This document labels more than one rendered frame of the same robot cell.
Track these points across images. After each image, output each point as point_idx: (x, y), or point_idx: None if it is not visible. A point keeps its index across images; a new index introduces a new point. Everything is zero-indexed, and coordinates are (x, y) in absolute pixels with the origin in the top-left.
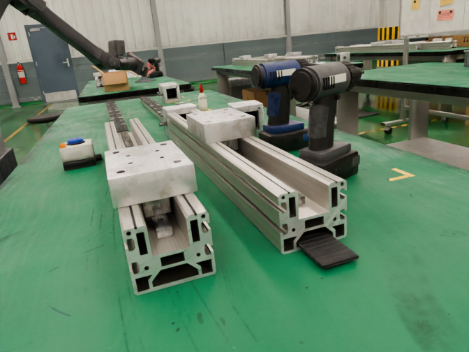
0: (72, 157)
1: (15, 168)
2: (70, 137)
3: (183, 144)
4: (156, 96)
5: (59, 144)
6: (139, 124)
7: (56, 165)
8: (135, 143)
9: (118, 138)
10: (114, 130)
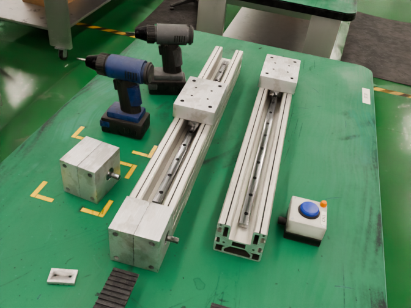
0: None
1: (384, 282)
2: None
3: (199, 166)
4: None
5: (326, 203)
6: (233, 181)
7: (331, 249)
8: (244, 183)
9: (254, 218)
10: (266, 181)
